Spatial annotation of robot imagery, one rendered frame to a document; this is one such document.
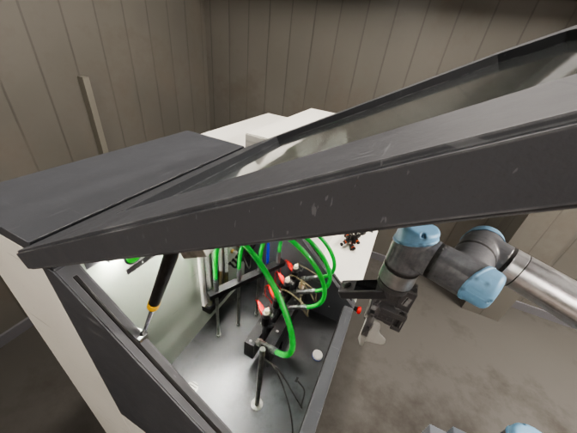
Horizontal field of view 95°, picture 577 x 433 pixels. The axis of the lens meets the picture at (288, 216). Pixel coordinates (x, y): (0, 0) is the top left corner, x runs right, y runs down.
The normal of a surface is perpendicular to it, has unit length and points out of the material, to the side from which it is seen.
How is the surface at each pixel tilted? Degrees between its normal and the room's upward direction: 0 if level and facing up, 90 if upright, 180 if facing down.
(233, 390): 0
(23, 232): 0
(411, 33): 90
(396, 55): 90
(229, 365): 0
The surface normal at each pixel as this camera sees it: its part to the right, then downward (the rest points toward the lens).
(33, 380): 0.11, -0.83
